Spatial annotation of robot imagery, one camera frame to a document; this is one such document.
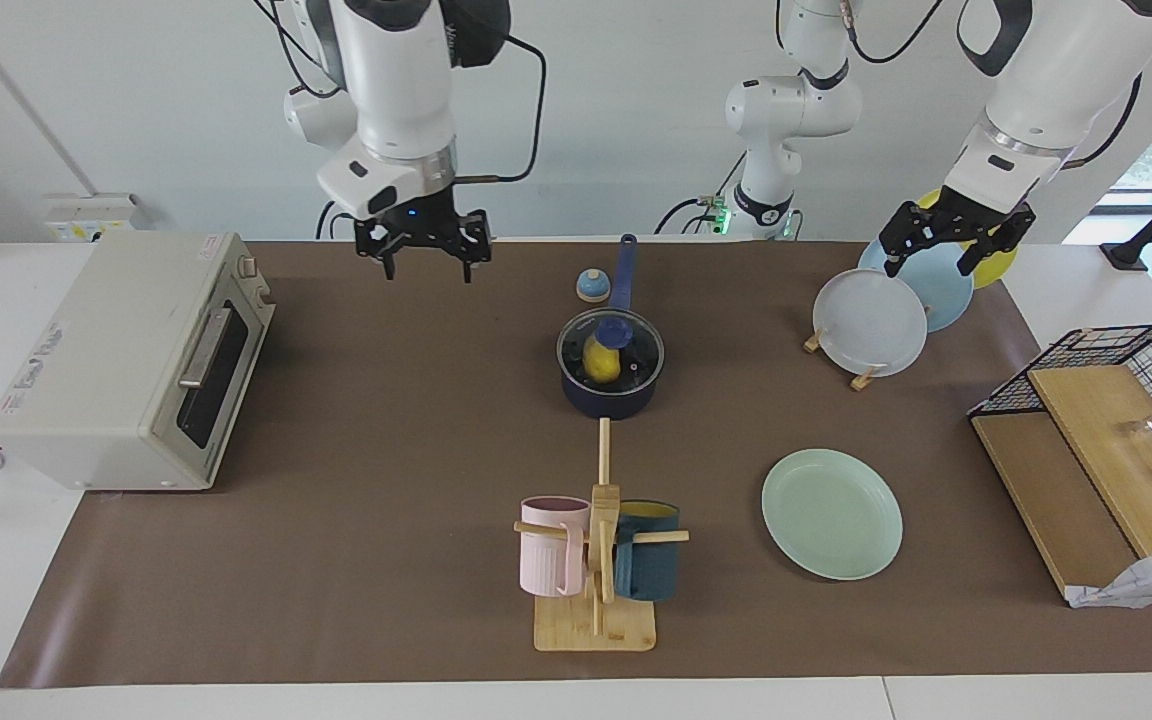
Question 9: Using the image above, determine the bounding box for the glass lid blue knob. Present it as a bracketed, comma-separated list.
[556, 308, 665, 394]

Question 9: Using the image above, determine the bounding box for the yellow plate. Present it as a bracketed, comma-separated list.
[919, 190, 1020, 290]

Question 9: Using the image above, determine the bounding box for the light blue plate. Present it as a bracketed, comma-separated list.
[858, 235, 975, 333]

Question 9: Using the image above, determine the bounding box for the grey plate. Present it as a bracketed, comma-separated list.
[813, 268, 929, 378]

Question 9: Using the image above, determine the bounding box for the wooden plate rack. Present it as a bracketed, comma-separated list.
[803, 325, 882, 391]

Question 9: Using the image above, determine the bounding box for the mint green plate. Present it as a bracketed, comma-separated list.
[762, 448, 904, 581]

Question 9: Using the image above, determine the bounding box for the dark blue saucepan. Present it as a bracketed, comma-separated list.
[558, 235, 665, 419]

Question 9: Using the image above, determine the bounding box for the light wooden cutting board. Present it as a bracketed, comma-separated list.
[1028, 365, 1152, 559]

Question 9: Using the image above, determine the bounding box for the dark wooden cutting board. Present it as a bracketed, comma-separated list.
[971, 412, 1137, 601]

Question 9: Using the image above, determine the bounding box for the brown table mat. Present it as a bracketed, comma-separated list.
[0, 240, 1152, 689]

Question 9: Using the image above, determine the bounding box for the pink ribbed mug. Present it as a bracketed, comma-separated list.
[520, 496, 592, 598]

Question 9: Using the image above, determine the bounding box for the white toaster oven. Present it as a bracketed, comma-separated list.
[0, 232, 277, 491]

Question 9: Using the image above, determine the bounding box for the dark teal mug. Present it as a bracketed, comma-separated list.
[614, 500, 682, 602]

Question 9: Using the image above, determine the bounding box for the wooden mug tree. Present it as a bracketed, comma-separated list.
[514, 418, 690, 653]

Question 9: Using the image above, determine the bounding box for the black wire basket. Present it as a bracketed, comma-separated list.
[968, 323, 1152, 461]

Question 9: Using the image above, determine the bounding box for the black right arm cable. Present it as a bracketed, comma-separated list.
[454, 35, 548, 184]

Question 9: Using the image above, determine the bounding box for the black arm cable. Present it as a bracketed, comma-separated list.
[454, 35, 548, 184]
[1066, 75, 1143, 171]

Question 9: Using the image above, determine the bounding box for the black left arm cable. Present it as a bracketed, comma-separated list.
[1066, 75, 1143, 171]

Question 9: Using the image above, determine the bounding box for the white wall socket strip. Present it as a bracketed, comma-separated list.
[44, 193, 140, 243]

